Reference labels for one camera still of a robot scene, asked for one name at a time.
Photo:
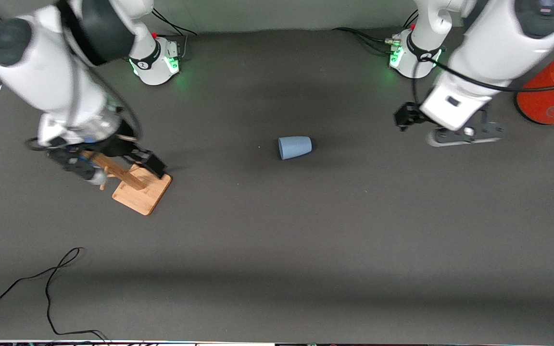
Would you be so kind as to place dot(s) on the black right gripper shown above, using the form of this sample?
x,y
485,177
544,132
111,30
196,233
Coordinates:
x,y
122,145

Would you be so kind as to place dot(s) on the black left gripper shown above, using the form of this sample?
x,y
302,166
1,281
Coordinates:
x,y
408,116

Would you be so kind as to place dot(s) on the light blue plastic cup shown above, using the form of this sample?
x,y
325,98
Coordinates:
x,y
294,147

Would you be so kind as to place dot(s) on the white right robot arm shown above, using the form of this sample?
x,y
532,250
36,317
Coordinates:
x,y
41,72

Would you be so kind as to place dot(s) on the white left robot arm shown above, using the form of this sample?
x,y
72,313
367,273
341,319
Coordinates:
x,y
493,43

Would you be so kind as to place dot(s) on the wooden mug tree stand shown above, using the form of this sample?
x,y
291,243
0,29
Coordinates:
x,y
142,194

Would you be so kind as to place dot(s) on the orange cylinder with grey lid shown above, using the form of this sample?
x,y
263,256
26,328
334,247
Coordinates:
x,y
546,103

